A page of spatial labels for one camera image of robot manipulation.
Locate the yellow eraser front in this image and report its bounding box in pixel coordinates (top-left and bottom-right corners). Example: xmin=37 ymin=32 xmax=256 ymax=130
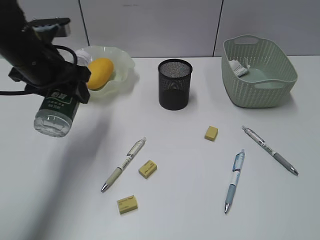
xmin=116 ymin=195 xmax=138 ymax=215

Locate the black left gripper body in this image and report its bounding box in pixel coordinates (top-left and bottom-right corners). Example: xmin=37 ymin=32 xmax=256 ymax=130
xmin=7 ymin=63 xmax=91 ymax=104

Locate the yellow eraser middle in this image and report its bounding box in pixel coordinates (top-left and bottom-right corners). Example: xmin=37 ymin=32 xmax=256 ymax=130
xmin=138 ymin=160 xmax=157 ymax=179

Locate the frosted green glass plate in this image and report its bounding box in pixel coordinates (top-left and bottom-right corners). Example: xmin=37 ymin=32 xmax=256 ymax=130
xmin=75 ymin=45 xmax=135 ymax=98

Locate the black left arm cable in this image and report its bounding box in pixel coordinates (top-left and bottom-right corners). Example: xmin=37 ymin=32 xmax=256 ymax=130
xmin=0 ymin=44 xmax=79 ymax=97

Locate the grey grip black-clip pen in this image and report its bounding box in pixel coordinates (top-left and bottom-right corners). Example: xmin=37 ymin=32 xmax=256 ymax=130
xmin=241 ymin=125 xmax=299 ymax=176

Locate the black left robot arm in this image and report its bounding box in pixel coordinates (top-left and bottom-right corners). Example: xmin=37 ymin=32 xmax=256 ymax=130
xmin=0 ymin=0 xmax=91 ymax=104

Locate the yellow eraser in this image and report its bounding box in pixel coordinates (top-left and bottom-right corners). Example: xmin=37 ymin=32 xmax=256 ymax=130
xmin=116 ymin=195 xmax=138 ymax=215
xmin=204 ymin=126 xmax=218 ymax=142
xmin=138 ymin=160 xmax=157 ymax=179

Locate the black mesh pen holder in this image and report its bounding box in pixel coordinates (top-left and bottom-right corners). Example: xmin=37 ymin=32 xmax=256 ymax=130
xmin=158 ymin=58 xmax=193 ymax=111

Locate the beige grip white pen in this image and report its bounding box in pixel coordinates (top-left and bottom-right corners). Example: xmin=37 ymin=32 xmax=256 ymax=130
xmin=100 ymin=137 xmax=147 ymax=193

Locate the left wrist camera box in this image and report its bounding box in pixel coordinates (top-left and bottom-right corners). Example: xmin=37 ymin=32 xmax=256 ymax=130
xmin=26 ymin=17 xmax=71 ymax=38

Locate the waste paper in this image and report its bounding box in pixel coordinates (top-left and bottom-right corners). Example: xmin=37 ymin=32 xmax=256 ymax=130
xmin=229 ymin=57 xmax=251 ymax=77

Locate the yellow eraser right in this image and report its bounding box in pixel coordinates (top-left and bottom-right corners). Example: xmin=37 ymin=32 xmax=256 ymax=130
xmin=204 ymin=126 xmax=218 ymax=142

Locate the yellow mango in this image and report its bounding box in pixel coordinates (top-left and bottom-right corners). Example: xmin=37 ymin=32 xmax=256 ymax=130
xmin=87 ymin=58 xmax=114 ymax=90

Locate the clear bottle green label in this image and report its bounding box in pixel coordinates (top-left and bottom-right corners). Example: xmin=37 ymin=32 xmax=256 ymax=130
xmin=33 ymin=49 xmax=91 ymax=138

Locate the blue grip clear pen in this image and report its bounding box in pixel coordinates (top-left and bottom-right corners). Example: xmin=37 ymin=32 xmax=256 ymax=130
xmin=224 ymin=149 xmax=245 ymax=214

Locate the pale green woven basket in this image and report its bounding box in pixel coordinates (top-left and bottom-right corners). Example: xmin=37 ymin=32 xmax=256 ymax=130
xmin=221 ymin=35 xmax=298 ymax=108

